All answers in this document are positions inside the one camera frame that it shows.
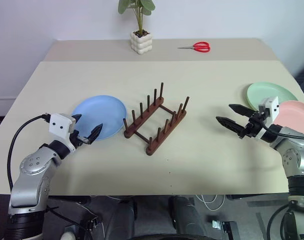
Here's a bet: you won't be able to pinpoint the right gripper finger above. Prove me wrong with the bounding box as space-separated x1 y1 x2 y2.
215 116 246 139
228 103 256 119

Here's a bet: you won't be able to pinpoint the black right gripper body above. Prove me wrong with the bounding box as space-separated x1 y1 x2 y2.
242 111 268 139

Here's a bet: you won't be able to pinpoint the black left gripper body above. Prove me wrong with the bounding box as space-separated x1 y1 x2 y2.
69 131 90 149

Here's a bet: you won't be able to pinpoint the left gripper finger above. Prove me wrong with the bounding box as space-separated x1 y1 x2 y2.
71 113 83 126
86 123 104 145

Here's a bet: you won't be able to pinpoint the brown wooden dish rack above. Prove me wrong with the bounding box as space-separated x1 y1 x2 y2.
123 82 191 157

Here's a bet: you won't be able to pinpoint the blue plate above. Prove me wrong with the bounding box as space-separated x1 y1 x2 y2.
71 95 128 142

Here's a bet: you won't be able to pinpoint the green plate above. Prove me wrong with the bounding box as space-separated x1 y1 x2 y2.
246 81 299 112

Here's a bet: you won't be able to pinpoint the pink plate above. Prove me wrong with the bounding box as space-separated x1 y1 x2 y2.
271 100 304 138

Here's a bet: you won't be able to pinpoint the grey rounded shape under table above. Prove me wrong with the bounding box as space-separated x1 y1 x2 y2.
108 196 138 240

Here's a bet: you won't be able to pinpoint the potted plant in white pot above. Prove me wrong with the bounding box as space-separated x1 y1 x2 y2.
117 0 156 56

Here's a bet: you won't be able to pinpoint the dark rounded shape under table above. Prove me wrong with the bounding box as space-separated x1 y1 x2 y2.
167 195 208 236

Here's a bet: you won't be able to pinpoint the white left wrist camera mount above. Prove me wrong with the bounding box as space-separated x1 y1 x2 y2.
48 113 77 153

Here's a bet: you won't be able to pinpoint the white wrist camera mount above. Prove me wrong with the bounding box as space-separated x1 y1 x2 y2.
48 113 77 153
256 96 280 140

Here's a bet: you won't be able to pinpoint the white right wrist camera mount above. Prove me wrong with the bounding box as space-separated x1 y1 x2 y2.
256 96 280 140

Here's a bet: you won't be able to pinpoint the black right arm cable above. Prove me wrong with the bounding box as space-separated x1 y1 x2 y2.
261 122 304 140

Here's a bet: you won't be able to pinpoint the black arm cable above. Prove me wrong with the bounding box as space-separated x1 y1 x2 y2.
6 113 52 189
261 122 304 140

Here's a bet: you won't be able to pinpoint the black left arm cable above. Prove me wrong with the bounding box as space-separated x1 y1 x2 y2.
6 113 52 189

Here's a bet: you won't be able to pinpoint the red handled scissors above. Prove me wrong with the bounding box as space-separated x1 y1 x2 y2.
177 41 212 54

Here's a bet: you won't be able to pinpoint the black cable under table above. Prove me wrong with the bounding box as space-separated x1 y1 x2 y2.
47 205 103 232

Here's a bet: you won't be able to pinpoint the white cable on floor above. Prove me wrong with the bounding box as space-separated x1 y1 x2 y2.
194 194 226 211

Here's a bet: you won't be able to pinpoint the black looped cable near floor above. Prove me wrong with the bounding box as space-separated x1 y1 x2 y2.
266 202 297 240

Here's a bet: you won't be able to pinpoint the black metal bracket on floor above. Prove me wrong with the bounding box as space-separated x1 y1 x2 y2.
207 219 237 235

